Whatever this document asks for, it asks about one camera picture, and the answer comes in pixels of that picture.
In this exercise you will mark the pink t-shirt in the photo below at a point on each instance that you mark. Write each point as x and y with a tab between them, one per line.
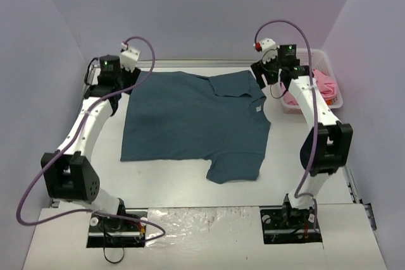
327	85

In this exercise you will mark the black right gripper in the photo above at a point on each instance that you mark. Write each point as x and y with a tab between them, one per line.
261	76

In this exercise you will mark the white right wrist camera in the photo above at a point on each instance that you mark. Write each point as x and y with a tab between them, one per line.
269	48

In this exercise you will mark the teal blue t-shirt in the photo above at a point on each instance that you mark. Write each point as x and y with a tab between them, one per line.
181	116

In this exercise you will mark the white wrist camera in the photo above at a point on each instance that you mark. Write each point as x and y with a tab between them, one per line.
129	57
269	48

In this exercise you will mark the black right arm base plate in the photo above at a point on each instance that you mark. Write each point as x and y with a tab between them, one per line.
276	230

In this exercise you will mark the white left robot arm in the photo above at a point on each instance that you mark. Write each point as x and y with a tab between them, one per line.
69	174

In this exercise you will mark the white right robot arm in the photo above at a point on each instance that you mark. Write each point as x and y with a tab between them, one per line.
327	145

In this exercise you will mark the white plastic basket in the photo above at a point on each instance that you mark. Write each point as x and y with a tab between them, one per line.
320	62

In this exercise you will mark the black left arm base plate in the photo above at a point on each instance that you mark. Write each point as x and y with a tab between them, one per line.
111	233

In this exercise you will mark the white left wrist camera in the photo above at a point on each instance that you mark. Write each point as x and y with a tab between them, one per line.
129	57

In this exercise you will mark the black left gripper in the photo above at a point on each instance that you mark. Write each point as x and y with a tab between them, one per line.
131	78

